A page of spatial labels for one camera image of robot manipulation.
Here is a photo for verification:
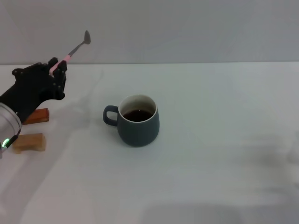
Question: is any grey ceramic cup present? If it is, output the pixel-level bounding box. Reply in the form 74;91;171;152
103;94;161;147

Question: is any dark coffee liquid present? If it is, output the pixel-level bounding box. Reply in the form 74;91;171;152
123;109;154;123

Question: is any pink handled metal spoon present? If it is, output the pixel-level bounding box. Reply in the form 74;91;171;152
49;30;92;77

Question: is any dark reddish wooden rest block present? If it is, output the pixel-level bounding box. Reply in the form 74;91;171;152
22;108;50;126

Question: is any light wooden rest block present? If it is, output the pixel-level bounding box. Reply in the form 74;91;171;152
12;133;47;154

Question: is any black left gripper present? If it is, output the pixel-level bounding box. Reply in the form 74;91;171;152
0;57;68;122

